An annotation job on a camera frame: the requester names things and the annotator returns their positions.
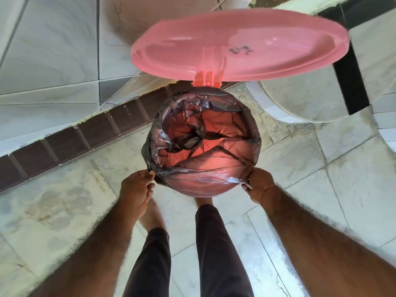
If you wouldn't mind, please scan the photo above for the person's left hand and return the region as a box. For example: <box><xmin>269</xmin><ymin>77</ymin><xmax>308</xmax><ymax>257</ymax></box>
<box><xmin>119</xmin><ymin>169</ymin><xmax>156</xmax><ymax>219</ymax></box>

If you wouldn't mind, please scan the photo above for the person's right hand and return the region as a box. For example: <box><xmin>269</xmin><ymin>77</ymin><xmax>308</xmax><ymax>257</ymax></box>
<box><xmin>241</xmin><ymin>167</ymin><xmax>276</xmax><ymax>205</ymax></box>

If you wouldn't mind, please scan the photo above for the black plastic bin bag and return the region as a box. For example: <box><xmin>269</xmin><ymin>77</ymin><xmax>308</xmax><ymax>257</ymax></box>
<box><xmin>141</xmin><ymin>86</ymin><xmax>262</xmax><ymax>188</ymax></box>

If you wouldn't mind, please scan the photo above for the person's right forearm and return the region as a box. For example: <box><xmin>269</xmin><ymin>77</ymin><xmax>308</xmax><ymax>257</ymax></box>
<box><xmin>259</xmin><ymin>185</ymin><xmax>396</xmax><ymax>297</ymax></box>

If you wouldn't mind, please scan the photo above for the person's left forearm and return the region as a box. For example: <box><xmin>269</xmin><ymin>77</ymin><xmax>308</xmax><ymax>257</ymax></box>
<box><xmin>28</xmin><ymin>195</ymin><xmax>146</xmax><ymax>297</ymax></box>

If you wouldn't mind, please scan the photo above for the orange wrist thread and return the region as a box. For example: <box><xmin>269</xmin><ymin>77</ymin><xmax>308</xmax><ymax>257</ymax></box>
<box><xmin>258</xmin><ymin>184</ymin><xmax>276</xmax><ymax>205</ymax></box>

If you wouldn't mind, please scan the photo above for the person's left foot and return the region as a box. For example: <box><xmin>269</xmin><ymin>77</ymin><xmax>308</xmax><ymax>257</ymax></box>
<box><xmin>139</xmin><ymin>197</ymin><xmax>167</xmax><ymax>232</ymax></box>

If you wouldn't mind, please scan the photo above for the pink plastic waste bin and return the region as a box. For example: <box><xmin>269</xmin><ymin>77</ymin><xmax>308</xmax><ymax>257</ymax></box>
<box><xmin>163</xmin><ymin>178</ymin><xmax>243</xmax><ymax>198</ymax></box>

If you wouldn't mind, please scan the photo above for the person's right leg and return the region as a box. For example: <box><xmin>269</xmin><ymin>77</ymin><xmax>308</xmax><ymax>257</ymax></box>
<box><xmin>195</xmin><ymin>204</ymin><xmax>255</xmax><ymax>297</ymax></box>

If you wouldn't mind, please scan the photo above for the person's leg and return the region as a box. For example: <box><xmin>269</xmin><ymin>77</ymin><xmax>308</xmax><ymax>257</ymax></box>
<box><xmin>195</xmin><ymin>204</ymin><xmax>255</xmax><ymax>297</ymax></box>
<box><xmin>123</xmin><ymin>227</ymin><xmax>171</xmax><ymax>297</ymax></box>

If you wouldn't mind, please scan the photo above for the person's left leg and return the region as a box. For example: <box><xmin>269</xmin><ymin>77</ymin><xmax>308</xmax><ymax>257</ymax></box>
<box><xmin>123</xmin><ymin>227</ymin><xmax>171</xmax><ymax>297</ymax></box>

